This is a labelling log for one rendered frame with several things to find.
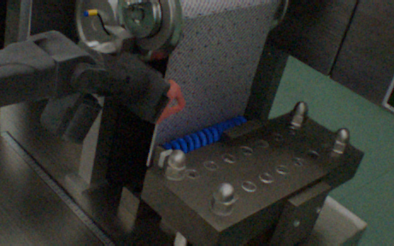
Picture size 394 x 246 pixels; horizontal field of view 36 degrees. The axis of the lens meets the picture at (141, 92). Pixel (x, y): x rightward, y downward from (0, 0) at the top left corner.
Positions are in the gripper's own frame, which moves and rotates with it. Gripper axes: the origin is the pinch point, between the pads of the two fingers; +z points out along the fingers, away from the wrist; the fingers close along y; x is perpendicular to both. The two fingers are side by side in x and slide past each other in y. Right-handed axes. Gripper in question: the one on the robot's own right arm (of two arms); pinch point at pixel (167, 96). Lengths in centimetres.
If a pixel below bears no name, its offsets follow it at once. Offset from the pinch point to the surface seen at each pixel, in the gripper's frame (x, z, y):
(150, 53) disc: 4.7, -4.6, -3.7
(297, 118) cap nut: 5.9, 29.7, 7.6
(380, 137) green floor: 3, 255, -44
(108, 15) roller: 5.8, -4.6, -15.4
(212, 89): 3.7, 10.1, 0.2
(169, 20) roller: 10.7, -8.3, -0.8
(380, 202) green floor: -20, 210, -15
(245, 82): 7.1, 18.7, 0.2
